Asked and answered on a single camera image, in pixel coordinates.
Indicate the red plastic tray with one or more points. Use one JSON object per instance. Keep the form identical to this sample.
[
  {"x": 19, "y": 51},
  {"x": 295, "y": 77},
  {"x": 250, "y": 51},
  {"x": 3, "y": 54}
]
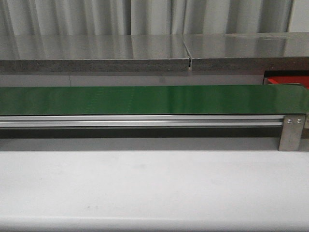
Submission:
[{"x": 303, "y": 80}]

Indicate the green conveyor belt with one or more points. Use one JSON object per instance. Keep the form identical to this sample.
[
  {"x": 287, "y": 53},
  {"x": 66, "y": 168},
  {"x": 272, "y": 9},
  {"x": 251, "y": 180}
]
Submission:
[{"x": 157, "y": 100}]

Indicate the aluminium conveyor side rail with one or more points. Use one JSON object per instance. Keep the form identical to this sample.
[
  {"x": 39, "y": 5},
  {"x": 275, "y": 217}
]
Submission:
[{"x": 140, "y": 121}]

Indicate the steel conveyor support bracket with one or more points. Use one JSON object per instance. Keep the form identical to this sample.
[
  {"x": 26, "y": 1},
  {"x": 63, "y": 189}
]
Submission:
[{"x": 292, "y": 129}]

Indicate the right grey stone slab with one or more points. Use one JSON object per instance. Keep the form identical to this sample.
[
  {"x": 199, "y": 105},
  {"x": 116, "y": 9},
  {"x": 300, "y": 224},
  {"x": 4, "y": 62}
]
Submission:
[{"x": 254, "y": 52}]

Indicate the left grey stone slab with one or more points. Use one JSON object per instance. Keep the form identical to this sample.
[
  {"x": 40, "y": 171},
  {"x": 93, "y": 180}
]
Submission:
[{"x": 93, "y": 53}]

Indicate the white pleated curtain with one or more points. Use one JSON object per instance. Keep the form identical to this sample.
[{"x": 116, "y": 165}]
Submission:
[{"x": 141, "y": 17}]

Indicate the grey stone slab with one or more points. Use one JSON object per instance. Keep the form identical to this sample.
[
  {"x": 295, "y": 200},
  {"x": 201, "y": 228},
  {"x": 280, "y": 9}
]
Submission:
[
  {"x": 254, "y": 52},
  {"x": 93, "y": 53}
]

